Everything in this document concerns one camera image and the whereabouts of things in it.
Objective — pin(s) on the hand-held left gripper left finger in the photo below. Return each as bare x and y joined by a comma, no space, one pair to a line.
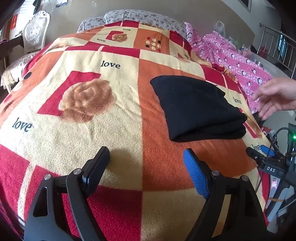
97,166

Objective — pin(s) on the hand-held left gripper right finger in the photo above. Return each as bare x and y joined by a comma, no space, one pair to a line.
195,173

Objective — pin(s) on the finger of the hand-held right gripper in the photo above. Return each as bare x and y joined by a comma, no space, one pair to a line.
253,154
267,150

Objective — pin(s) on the black pants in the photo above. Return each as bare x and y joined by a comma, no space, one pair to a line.
196,109

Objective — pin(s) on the person's right hand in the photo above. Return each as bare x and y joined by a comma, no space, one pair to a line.
277,92

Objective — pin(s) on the red orange printed blanket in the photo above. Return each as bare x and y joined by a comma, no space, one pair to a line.
92,129

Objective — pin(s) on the pink penguin print blanket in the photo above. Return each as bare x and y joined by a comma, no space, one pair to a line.
231,60

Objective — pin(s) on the steel stair railing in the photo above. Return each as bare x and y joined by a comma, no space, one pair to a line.
277,46

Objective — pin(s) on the clear plastic bag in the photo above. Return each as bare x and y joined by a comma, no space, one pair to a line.
219,27

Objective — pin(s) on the grey floral pillow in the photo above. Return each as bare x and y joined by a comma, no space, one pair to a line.
150,19
91,23

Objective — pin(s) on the white ornate chair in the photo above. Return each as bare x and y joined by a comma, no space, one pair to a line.
35,32

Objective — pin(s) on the red paper wall sign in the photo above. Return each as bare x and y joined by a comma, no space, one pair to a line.
13,21

